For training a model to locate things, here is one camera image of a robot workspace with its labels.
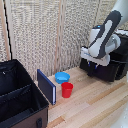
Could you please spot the beige woven folding screen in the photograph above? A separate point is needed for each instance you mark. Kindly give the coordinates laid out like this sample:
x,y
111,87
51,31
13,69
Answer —
x,y
40,30

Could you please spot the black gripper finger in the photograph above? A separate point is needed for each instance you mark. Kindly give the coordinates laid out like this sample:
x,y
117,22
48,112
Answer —
x,y
96,66
90,64

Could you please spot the black fabric storage box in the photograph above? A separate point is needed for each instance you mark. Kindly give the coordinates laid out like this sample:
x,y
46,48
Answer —
x,y
20,96

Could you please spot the red plastic cup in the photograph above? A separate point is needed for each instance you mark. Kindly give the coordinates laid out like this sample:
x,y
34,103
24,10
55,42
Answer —
x,y
67,90

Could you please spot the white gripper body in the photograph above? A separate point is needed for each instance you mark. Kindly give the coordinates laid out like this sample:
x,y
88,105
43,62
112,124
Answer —
x,y
100,59

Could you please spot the blue plastic bowl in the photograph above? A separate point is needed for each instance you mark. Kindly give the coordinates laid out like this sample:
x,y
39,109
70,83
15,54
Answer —
x,y
62,77

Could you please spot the dark navy book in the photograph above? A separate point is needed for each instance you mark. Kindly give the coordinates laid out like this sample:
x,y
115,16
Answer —
x,y
46,86

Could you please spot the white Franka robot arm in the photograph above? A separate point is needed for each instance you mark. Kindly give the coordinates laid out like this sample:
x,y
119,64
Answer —
x,y
104,35

